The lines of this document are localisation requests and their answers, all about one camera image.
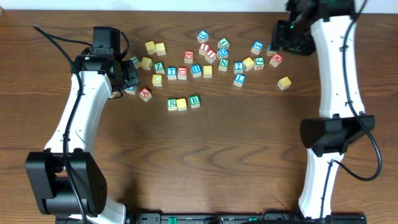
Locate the green R block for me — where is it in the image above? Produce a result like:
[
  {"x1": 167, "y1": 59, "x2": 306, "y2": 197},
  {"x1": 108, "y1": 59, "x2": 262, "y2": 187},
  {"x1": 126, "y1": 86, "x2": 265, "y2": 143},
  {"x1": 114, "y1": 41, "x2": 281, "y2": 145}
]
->
[{"x1": 167, "y1": 98, "x2": 178, "y2": 111}]

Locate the yellow O block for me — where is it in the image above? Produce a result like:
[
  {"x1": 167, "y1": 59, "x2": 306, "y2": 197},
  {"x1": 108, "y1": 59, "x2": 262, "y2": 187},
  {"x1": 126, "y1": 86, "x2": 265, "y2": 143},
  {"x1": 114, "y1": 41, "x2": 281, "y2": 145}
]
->
[
  {"x1": 203, "y1": 65, "x2": 213, "y2": 78},
  {"x1": 176, "y1": 98, "x2": 187, "y2": 111}
]

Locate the green B block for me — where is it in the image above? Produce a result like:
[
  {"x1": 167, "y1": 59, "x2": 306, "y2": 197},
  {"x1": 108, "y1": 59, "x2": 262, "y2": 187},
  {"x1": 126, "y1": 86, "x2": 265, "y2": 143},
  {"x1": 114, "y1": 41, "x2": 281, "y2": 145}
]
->
[{"x1": 189, "y1": 95, "x2": 201, "y2": 109}]

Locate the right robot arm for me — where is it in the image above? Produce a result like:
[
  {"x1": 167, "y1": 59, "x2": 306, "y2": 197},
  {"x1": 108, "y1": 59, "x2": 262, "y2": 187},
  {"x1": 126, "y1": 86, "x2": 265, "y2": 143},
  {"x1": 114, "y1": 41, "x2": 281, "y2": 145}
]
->
[{"x1": 270, "y1": 0, "x2": 382, "y2": 223}]

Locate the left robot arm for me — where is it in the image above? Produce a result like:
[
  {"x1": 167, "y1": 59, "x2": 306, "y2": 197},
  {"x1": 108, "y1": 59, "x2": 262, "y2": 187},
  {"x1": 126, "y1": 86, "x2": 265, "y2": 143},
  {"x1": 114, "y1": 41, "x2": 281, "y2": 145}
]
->
[{"x1": 25, "y1": 55, "x2": 139, "y2": 223}]

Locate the green L block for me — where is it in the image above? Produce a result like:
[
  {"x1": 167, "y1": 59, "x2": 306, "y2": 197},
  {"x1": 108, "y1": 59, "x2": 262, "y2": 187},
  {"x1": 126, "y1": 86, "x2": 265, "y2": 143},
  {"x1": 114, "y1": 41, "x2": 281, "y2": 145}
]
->
[{"x1": 130, "y1": 55, "x2": 141, "y2": 69}]

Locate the blue P block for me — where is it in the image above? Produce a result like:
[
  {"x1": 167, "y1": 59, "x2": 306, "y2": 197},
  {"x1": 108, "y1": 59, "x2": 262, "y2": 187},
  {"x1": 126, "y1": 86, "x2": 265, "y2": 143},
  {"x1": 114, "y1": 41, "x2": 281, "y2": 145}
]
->
[{"x1": 125, "y1": 86, "x2": 137, "y2": 95}]

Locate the yellow block far left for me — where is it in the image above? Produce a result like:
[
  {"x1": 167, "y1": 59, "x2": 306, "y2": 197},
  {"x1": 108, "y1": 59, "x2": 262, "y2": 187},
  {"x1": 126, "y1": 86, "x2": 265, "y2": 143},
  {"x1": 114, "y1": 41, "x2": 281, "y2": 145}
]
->
[{"x1": 109, "y1": 91, "x2": 118, "y2": 99}]

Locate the yellow block beside L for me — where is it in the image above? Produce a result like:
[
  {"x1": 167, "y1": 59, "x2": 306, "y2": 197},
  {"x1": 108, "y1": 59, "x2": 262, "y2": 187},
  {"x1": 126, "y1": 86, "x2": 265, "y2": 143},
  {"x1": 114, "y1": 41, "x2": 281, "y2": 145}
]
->
[{"x1": 141, "y1": 57, "x2": 153, "y2": 70}]

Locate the red M block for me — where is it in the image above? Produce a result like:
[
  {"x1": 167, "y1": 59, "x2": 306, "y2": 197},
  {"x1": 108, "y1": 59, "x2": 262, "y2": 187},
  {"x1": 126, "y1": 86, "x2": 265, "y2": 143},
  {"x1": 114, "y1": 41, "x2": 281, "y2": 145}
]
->
[{"x1": 270, "y1": 54, "x2": 284, "y2": 68}]

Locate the blue D block right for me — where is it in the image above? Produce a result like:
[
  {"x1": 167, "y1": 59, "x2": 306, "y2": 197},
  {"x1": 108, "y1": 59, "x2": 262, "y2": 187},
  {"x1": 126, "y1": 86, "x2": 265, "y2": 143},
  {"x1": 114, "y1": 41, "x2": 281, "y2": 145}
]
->
[{"x1": 266, "y1": 44, "x2": 279, "y2": 57}]

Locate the blue d block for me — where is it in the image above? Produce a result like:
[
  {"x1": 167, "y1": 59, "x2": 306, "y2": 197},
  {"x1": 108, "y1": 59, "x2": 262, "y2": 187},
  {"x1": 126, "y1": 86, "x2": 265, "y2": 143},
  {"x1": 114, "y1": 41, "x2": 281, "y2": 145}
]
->
[
  {"x1": 217, "y1": 48, "x2": 229, "y2": 59},
  {"x1": 266, "y1": 44, "x2": 279, "y2": 57}
]

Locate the red A block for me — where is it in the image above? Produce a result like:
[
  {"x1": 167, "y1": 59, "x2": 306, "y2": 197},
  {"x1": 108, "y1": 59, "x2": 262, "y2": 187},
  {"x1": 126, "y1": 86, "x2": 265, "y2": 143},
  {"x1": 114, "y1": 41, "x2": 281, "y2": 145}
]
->
[{"x1": 139, "y1": 87, "x2": 152, "y2": 102}]

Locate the blue G block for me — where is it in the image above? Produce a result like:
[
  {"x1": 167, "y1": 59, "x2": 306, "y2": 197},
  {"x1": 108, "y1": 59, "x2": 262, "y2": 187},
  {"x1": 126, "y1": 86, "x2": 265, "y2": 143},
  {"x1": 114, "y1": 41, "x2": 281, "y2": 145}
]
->
[{"x1": 251, "y1": 40, "x2": 264, "y2": 55}]

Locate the yellow C block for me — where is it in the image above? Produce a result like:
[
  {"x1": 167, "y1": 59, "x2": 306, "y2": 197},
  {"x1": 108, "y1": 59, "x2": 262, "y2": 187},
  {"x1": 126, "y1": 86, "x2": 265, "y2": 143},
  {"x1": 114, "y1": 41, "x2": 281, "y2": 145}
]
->
[{"x1": 152, "y1": 74, "x2": 163, "y2": 87}]

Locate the green Z block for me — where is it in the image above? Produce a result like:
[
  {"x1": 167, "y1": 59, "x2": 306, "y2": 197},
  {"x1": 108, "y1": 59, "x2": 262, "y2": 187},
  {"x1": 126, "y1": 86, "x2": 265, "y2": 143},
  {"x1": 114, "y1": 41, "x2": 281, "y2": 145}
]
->
[{"x1": 154, "y1": 62, "x2": 165, "y2": 74}]

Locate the yellow block top left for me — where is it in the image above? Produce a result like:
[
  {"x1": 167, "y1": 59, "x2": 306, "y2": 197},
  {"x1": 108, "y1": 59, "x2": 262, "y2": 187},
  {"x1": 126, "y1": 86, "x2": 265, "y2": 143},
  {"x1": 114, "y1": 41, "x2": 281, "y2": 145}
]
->
[{"x1": 145, "y1": 40, "x2": 157, "y2": 55}]

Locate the green J block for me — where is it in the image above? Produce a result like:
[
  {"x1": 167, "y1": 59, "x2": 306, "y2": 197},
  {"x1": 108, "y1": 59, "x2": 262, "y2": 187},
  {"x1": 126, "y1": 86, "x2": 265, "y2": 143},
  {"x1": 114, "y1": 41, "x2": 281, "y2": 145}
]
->
[{"x1": 254, "y1": 57, "x2": 265, "y2": 70}]

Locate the yellow S block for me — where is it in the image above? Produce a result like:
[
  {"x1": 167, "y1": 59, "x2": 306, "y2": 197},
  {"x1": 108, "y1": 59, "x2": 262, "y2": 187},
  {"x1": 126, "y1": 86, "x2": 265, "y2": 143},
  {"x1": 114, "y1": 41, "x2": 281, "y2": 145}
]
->
[{"x1": 155, "y1": 42, "x2": 166, "y2": 56}]

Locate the yellow block far right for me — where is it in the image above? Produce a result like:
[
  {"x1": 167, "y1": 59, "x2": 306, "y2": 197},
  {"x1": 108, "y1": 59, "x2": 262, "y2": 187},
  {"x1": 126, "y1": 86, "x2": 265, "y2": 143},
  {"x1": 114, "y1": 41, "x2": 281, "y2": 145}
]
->
[{"x1": 277, "y1": 76, "x2": 292, "y2": 90}]

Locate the blue T block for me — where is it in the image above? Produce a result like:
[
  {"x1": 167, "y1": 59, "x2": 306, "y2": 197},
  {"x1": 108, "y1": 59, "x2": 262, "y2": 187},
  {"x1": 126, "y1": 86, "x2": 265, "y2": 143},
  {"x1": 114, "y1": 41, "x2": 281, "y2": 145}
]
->
[{"x1": 167, "y1": 67, "x2": 177, "y2": 80}]

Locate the yellow block right centre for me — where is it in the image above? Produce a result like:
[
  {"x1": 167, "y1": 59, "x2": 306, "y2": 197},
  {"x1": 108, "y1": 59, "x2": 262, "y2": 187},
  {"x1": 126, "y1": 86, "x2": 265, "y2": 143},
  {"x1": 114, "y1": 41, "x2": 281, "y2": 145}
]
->
[{"x1": 243, "y1": 57, "x2": 255, "y2": 71}]

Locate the red U block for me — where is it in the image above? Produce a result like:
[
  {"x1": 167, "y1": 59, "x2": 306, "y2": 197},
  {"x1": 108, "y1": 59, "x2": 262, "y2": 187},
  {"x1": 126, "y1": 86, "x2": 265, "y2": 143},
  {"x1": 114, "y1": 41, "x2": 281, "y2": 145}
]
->
[{"x1": 177, "y1": 67, "x2": 188, "y2": 80}]

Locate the blue 2 block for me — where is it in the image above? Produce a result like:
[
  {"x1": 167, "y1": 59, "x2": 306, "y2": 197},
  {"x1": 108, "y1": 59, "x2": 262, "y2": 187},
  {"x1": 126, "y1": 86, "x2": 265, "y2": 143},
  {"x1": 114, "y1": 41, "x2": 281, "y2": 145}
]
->
[{"x1": 234, "y1": 62, "x2": 244, "y2": 74}]

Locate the blue L block lower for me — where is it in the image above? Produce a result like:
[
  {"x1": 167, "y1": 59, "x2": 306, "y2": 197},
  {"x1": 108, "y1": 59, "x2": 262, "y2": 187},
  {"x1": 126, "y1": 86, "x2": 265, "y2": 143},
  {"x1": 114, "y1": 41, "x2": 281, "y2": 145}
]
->
[{"x1": 233, "y1": 73, "x2": 246, "y2": 87}]

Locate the blue l block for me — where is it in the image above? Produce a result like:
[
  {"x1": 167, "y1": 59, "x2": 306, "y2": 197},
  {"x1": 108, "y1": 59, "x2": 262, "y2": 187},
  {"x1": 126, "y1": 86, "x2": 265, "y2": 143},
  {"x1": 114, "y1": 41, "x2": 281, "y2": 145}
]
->
[
  {"x1": 197, "y1": 30, "x2": 209, "y2": 43},
  {"x1": 233, "y1": 73, "x2": 246, "y2": 87}
]

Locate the green 4 block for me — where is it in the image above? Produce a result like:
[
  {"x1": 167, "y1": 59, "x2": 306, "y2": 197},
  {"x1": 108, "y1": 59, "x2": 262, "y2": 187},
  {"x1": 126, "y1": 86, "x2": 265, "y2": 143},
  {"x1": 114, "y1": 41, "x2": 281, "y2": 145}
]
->
[{"x1": 218, "y1": 37, "x2": 230, "y2": 49}]

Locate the red E block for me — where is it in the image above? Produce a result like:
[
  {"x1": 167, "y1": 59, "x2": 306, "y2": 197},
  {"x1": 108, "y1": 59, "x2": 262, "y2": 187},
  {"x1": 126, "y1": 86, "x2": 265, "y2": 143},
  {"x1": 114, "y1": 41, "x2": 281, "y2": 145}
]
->
[{"x1": 183, "y1": 50, "x2": 194, "y2": 63}]

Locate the blue D block centre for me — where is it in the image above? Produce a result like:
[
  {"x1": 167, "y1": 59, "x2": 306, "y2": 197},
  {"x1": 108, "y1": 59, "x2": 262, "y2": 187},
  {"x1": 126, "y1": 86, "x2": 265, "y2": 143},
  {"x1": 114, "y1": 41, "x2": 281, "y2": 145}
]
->
[{"x1": 217, "y1": 48, "x2": 229, "y2": 59}]

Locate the green N block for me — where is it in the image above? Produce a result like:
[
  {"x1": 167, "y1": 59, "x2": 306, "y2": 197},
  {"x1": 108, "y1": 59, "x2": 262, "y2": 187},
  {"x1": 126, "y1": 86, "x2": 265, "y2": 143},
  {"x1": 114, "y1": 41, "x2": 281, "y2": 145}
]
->
[{"x1": 218, "y1": 58, "x2": 229, "y2": 72}]

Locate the blue H block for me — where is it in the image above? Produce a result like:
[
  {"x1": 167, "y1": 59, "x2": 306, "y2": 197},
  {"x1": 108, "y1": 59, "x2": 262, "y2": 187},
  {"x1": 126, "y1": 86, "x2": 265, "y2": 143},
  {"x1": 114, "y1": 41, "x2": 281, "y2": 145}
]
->
[{"x1": 191, "y1": 64, "x2": 202, "y2": 78}]

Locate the red I block lower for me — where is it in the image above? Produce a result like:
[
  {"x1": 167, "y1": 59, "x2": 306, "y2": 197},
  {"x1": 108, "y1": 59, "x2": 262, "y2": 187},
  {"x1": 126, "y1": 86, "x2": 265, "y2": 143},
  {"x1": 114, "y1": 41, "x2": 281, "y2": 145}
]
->
[{"x1": 205, "y1": 49, "x2": 217, "y2": 63}]

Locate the red i block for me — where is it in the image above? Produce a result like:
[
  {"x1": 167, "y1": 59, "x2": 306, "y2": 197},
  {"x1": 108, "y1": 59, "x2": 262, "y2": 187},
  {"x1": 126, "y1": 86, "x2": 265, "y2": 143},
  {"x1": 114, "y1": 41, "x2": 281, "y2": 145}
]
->
[
  {"x1": 198, "y1": 43, "x2": 210, "y2": 55},
  {"x1": 205, "y1": 49, "x2": 217, "y2": 63}
]

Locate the red I block upper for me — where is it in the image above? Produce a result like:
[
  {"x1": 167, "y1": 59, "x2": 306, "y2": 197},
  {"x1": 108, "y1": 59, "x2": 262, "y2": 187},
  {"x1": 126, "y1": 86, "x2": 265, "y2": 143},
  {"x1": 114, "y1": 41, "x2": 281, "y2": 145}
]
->
[{"x1": 198, "y1": 43, "x2": 210, "y2": 55}]

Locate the blue L block top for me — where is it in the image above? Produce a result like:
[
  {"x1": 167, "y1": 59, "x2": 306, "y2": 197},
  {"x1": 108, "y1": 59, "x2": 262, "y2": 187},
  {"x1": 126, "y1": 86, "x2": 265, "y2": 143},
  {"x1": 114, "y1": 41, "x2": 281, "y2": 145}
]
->
[{"x1": 197, "y1": 30, "x2": 209, "y2": 43}]

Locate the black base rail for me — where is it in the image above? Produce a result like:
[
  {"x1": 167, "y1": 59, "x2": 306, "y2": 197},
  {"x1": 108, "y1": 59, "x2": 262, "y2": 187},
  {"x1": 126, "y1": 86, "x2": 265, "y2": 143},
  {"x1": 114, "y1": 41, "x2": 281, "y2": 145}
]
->
[{"x1": 55, "y1": 212, "x2": 368, "y2": 224}]

